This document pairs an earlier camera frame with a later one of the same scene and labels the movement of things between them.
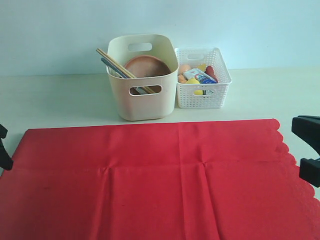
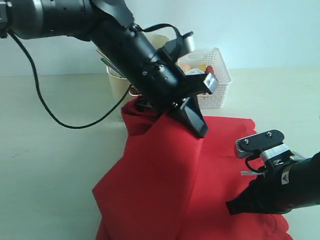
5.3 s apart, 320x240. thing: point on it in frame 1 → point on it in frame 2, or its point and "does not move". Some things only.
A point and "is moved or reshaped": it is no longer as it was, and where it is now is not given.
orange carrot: [210, 72] does not move
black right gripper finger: [307, 127] → [284, 186]
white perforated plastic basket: [203, 81] does not move
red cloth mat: [217, 180] is moved or reshaped
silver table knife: [120, 73] does not move
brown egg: [184, 68] does not move
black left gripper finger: [6, 161] → [156, 79]
